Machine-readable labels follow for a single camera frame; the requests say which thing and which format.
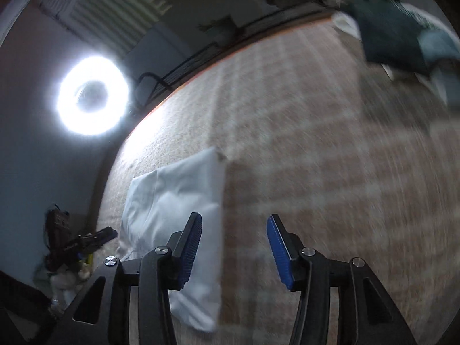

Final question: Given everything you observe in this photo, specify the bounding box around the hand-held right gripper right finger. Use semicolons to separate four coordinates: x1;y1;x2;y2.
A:
267;214;419;345

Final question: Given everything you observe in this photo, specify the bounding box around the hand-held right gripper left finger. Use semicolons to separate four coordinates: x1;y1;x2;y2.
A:
47;212;204;345

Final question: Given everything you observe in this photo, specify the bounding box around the potted plant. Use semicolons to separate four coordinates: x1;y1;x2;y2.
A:
198;14;239;38

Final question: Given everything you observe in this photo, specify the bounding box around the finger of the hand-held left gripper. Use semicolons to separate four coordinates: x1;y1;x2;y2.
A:
77;226;118;251

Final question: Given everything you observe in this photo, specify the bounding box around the black metal clothes rack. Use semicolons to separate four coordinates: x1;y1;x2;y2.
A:
133;0;331;97

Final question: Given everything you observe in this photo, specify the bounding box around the white t-shirt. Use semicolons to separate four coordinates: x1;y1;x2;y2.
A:
117;147;227;333

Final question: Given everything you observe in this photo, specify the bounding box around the ring light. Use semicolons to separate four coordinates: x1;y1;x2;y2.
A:
55;55;130;137

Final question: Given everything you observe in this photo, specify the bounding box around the green striped white cloth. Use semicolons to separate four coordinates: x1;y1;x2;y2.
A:
39;0;173;58

